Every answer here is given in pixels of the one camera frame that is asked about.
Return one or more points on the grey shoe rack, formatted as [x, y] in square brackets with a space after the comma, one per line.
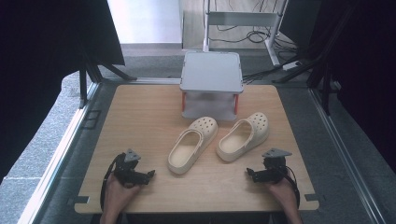
[211, 72]

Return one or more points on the cream clog shoe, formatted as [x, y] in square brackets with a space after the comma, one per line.
[257, 123]
[199, 128]

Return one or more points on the white power strip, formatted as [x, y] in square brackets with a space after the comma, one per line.
[291, 65]

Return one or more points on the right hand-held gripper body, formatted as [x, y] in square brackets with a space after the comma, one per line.
[275, 169]

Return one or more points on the person's right hand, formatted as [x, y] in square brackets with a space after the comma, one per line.
[285, 194]

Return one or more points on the aluminium frame rail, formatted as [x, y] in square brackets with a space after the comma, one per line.
[53, 165]
[348, 149]

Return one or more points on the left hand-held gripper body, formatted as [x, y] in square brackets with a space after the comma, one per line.
[124, 171]

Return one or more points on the person's left hand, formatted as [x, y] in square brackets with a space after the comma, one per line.
[120, 194]

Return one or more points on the black frame bracket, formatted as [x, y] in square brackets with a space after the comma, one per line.
[91, 119]

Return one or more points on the black tripod stand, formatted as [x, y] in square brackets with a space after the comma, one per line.
[93, 73]
[320, 77]

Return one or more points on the white metal stand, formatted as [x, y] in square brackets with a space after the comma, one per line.
[243, 18]

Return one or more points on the dark curtain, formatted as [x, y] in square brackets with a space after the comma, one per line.
[37, 62]
[367, 62]

